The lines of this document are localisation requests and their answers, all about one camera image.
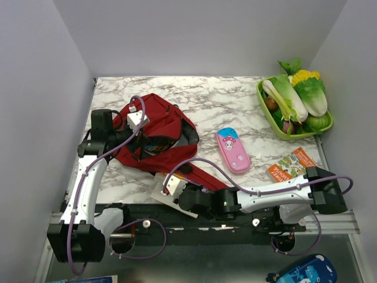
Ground black blue Treehouse book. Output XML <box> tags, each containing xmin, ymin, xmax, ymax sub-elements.
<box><xmin>144</xmin><ymin>138</ymin><xmax>178</xmax><ymax>155</ymax></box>

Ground red student backpack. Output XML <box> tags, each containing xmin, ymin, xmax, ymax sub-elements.
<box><xmin>110</xmin><ymin>93</ymin><xmax>229</xmax><ymax>192</ymax></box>

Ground pink blue pencil case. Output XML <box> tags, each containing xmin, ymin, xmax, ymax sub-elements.
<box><xmin>216</xmin><ymin>127</ymin><xmax>251</xmax><ymax>174</ymax></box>

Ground orange green Treehouse book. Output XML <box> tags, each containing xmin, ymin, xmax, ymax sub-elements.
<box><xmin>266</xmin><ymin>147</ymin><xmax>316</xmax><ymax>182</ymax></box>

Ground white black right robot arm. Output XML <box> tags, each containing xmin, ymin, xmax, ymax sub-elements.
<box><xmin>177</xmin><ymin>166</ymin><xmax>348</xmax><ymax>231</ymax></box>

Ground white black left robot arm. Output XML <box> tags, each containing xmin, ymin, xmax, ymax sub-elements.
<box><xmin>47</xmin><ymin>109</ymin><xmax>131</xmax><ymax>263</ymax></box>

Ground blue book at bottom edge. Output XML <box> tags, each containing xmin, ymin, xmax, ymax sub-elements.
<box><xmin>60</xmin><ymin>275</ymin><xmax>118</xmax><ymax>283</ymax></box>

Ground purple onion toy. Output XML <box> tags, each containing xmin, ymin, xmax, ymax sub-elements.
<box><xmin>282</xmin><ymin>121</ymin><xmax>296</xmax><ymax>135</ymax></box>

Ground brown mushroom toy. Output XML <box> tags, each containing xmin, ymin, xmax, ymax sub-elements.
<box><xmin>264</xmin><ymin>97</ymin><xmax>279</xmax><ymax>113</ymax></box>

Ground green vegetable basket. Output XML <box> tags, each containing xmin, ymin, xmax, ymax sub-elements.
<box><xmin>256</xmin><ymin>78</ymin><xmax>333</xmax><ymax>141</ymax></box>

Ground white green bok choy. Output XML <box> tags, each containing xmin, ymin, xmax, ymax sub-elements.
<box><xmin>262</xmin><ymin>74</ymin><xmax>308</xmax><ymax>124</ymax></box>

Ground green round pumpkin toy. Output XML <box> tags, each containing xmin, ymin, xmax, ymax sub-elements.
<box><xmin>303</xmin><ymin>115</ymin><xmax>330</xmax><ymax>134</ymax></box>

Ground dark blue pencil case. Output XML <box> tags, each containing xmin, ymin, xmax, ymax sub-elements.
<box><xmin>266</xmin><ymin>254</ymin><xmax>338</xmax><ymax>283</ymax></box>

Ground green napa cabbage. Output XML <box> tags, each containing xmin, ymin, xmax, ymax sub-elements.
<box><xmin>294</xmin><ymin>77</ymin><xmax>328</xmax><ymax>117</ymax></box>

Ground green leafy vegetable toy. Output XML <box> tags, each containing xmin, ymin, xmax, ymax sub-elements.
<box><xmin>278</xmin><ymin>58</ymin><xmax>302</xmax><ymax>75</ymax></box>

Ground yellow corn toy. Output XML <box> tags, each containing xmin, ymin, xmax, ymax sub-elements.
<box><xmin>290</xmin><ymin>70</ymin><xmax>320</xmax><ymax>86</ymax></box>

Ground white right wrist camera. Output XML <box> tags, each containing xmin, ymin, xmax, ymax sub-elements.
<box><xmin>162</xmin><ymin>175</ymin><xmax>187</xmax><ymax>199</ymax></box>

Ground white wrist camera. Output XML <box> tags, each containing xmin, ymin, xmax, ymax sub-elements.
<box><xmin>162</xmin><ymin>175</ymin><xmax>187</xmax><ymax>199</ymax></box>
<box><xmin>127</xmin><ymin>106</ymin><xmax>150</xmax><ymax>132</ymax></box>

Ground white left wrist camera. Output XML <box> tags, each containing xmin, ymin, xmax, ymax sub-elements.
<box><xmin>127</xmin><ymin>106</ymin><xmax>150</xmax><ymax>132</ymax></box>

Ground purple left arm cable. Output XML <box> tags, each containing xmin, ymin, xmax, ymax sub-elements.
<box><xmin>66</xmin><ymin>95</ymin><xmax>167</xmax><ymax>275</ymax></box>

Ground aluminium rail frame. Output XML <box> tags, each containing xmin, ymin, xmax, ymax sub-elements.
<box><xmin>48</xmin><ymin>210</ymin><xmax>362</xmax><ymax>236</ymax></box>

